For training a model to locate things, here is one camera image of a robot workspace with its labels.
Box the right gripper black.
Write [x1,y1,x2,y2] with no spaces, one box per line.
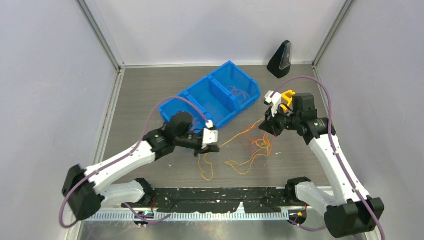
[259,103,301,137]

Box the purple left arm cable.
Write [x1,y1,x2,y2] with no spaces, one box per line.
[58,96,213,229]

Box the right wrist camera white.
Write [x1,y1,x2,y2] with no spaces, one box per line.
[263,90,282,117]

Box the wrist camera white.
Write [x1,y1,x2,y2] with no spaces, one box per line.
[263,90,282,117]
[202,120,219,148]

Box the yellow triangular plastic piece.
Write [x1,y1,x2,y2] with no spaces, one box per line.
[280,89,296,112]

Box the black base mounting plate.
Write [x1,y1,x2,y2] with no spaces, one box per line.
[130,187,305,214]

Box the blue three-compartment plastic bin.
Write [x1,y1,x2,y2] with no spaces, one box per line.
[176,61,261,129]

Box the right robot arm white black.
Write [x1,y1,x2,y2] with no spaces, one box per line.
[259,90,385,239]

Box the black wedge-shaped stand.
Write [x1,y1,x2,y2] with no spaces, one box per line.
[266,40,292,79]

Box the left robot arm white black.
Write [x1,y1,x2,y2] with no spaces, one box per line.
[59,111,219,221]

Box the pink cable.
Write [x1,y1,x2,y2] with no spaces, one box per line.
[185,85,251,128]

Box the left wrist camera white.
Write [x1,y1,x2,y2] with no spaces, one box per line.
[202,120,219,148]

